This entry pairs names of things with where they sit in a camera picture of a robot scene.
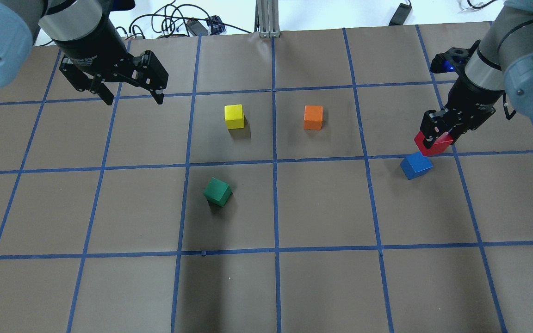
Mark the orange wooden block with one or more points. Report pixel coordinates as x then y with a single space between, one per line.
313 117

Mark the yellow wooden block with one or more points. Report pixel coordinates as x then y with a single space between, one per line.
234 116

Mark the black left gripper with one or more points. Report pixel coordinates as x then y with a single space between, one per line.
91 45

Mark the black power adapter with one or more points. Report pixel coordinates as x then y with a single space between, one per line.
401 14

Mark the aluminium frame post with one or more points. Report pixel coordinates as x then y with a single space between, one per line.
266 18

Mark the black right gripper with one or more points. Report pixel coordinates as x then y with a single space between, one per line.
471 100

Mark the green wooden block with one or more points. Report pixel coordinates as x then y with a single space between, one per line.
217 192

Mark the red wooden block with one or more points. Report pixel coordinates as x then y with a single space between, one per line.
439 146

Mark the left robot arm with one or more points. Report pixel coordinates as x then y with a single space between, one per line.
62 20

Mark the blue wooden block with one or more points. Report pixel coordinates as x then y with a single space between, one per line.
415 165

